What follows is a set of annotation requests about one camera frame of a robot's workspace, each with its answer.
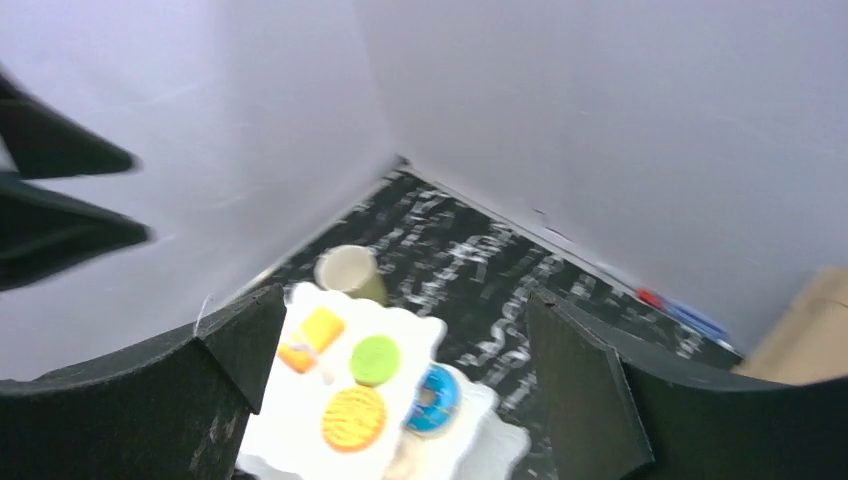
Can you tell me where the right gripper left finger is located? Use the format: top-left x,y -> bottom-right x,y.
1,284 -> 286,479

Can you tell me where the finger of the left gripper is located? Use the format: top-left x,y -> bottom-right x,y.
1,74 -> 136,180
1,175 -> 151,291

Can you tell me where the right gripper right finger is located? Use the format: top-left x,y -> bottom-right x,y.
526,288 -> 847,479

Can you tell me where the orange rectangular biscuit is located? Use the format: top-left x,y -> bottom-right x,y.
276,307 -> 346,374

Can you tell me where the orange round cookie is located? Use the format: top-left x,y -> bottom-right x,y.
321,385 -> 387,453

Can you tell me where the white three-tier cake stand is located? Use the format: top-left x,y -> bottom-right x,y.
237,283 -> 530,479

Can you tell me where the blue frosted donut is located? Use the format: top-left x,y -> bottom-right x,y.
404,363 -> 463,437

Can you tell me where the green round cookie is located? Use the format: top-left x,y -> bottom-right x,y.
348,335 -> 401,387

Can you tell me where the yellow-green cup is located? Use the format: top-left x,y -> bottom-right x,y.
314,244 -> 388,306

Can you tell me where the blue and red pen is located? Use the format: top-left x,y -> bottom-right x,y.
634,288 -> 736,352

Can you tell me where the tan plastic toolbox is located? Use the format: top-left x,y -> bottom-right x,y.
733,267 -> 847,385

